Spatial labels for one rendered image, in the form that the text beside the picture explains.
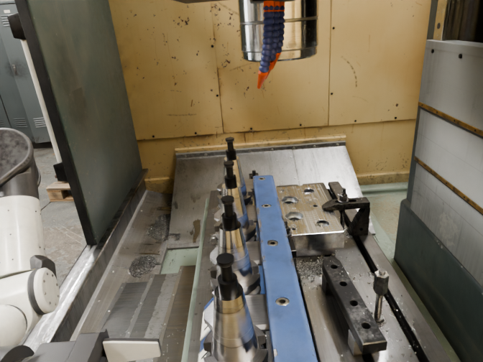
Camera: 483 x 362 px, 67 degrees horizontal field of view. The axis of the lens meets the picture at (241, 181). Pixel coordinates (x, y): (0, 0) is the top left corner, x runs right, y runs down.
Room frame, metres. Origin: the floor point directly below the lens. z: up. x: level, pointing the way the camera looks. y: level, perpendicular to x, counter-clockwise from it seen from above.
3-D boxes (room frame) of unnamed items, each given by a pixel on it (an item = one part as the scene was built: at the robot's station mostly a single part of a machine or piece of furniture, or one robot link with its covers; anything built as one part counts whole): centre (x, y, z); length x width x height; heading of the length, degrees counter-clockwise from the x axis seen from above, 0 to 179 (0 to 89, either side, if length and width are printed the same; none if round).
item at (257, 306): (0.31, 0.02, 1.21); 0.07 x 0.05 x 0.01; 89
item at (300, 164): (1.47, -0.11, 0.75); 0.89 x 0.67 x 0.26; 89
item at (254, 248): (0.42, 0.02, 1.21); 0.07 x 0.05 x 0.01; 89
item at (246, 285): (0.36, 0.02, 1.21); 0.06 x 0.06 x 0.03
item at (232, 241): (0.36, 0.02, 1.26); 0.04 x 0.04 x 0.07
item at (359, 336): (0.60, -0.21, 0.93); 0.26 x 0.05 x 0.06; 4
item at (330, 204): (0.91, -0.29, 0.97); 0.13 x 0.03 x 0.15; 89
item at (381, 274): (0.58, -0.26, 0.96); 0.03 x 0.03 x 0.13
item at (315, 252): (0.84, -0.14, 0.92); 0.20 x 0.03 x 0.04; 89
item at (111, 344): (0.30, 0.14, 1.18); 0.06 x 0.02 x 0.03; 89
